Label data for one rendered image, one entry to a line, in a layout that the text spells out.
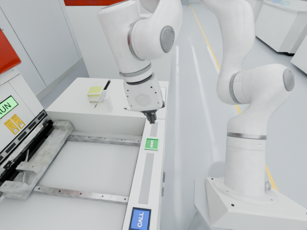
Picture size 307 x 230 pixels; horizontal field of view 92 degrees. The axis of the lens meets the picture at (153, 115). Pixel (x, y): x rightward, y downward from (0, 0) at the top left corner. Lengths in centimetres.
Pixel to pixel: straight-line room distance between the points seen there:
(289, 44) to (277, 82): 441
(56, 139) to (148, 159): 49
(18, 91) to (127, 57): 60
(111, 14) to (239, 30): 41
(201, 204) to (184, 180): 94
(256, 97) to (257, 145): 15
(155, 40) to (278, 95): 40
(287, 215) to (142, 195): 39
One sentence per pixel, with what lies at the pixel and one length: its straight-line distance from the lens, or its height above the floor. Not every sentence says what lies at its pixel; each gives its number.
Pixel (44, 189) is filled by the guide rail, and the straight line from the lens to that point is 79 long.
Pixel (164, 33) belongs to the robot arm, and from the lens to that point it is 31.
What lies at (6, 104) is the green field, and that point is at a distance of 82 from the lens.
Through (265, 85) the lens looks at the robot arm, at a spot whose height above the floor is 123.
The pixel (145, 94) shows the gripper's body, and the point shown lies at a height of 123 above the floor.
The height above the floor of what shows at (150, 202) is 96.
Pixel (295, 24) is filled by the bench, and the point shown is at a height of 66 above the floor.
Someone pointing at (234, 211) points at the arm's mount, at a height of 100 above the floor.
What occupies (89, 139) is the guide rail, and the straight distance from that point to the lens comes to 86.
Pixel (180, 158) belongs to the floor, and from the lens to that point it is 173.
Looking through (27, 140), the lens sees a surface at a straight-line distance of 89.
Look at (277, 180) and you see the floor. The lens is 198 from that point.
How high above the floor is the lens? 146
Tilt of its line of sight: 43 degrees down
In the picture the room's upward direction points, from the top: 2 degrees counter-clockwise
